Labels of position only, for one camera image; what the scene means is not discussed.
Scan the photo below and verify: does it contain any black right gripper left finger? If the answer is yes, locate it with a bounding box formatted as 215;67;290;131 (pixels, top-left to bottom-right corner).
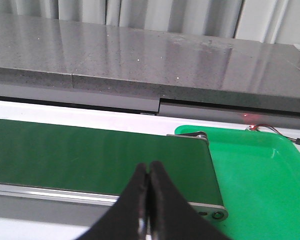
78;163;149;240

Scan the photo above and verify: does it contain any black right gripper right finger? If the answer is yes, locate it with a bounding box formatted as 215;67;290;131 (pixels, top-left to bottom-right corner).
148;161;229;240

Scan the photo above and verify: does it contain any green conveyor belt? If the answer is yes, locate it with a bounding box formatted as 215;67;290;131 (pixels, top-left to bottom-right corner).
0;119;223;206

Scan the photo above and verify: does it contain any green plastic tray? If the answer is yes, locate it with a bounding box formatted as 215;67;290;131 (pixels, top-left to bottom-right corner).
174;125;300;240

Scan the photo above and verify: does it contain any grey stone counter slab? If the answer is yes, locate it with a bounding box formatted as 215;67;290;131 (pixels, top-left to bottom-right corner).
0;13;300;113

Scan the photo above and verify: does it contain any aluminium conveyor front rail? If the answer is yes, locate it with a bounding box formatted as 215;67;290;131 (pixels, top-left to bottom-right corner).
0;183;229;222

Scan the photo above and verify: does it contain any red black sensor cable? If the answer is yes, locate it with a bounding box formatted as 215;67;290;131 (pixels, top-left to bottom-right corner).
244;123;300;148

